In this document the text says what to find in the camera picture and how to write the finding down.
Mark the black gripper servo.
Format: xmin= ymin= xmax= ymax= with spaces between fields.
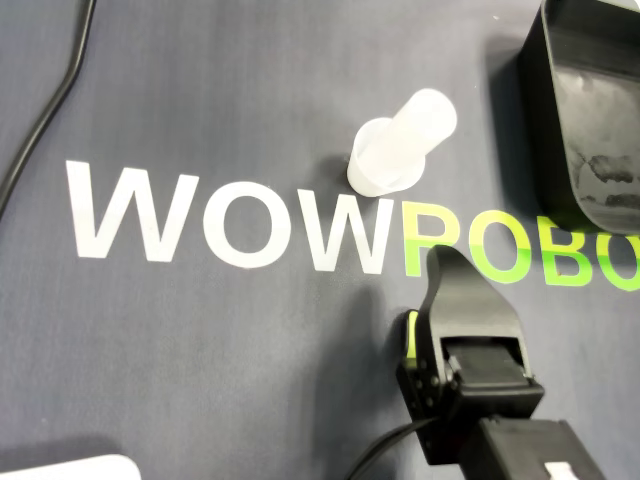
xmin=396 ymin=243 xmax=546 ymax=465

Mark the short white plastic cup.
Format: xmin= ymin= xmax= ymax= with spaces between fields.
xmin=346 ymin=118 xmax=427 ymax=197

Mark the dark WOWROBO printed mat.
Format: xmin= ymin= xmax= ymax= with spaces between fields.
xmin=0 ymin=0 xmax=640 ymax=480

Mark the dark grey metal tray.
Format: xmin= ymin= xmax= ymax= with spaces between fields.
xmin=519 ymin=0 xmax=640 ymax=236

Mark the white desk lamp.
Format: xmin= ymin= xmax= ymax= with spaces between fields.
xmin=0 ymin=453 xmax=142 ymax=480

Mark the black robot wire bundle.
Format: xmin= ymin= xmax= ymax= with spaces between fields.
xmin=348 ymin=417 xmax=437 ymax=480

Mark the thick black cable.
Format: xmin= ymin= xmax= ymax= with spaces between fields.
xmin=0 ymin=0 xmax=99 ymax=216

